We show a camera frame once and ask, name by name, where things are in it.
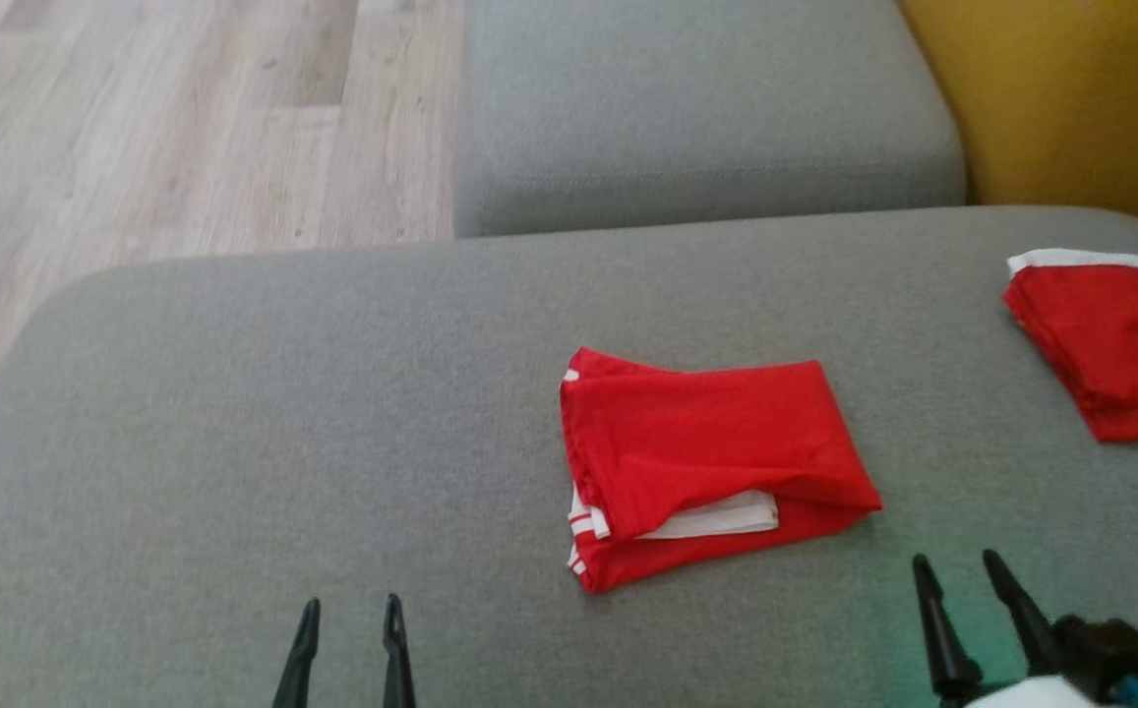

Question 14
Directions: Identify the yellow upholstered furniture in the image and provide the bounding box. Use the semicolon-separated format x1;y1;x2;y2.
898;0;1138;247

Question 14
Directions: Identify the grey sofa ottoman cushion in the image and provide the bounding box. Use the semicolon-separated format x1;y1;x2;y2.
452;0;968;240

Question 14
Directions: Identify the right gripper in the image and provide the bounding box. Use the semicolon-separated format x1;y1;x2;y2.
912;549;1138;708

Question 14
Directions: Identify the red garment with white band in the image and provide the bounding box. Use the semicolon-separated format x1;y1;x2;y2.
1003;248;1138;443

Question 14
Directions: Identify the red garment with striped hem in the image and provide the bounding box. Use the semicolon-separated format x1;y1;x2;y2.
559;346;884;595

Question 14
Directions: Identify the grey sofa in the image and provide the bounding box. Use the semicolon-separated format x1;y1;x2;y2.
0;205;1138;708

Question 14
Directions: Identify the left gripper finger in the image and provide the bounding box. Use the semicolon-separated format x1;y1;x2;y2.
271;598;322;708
382;593;418;708

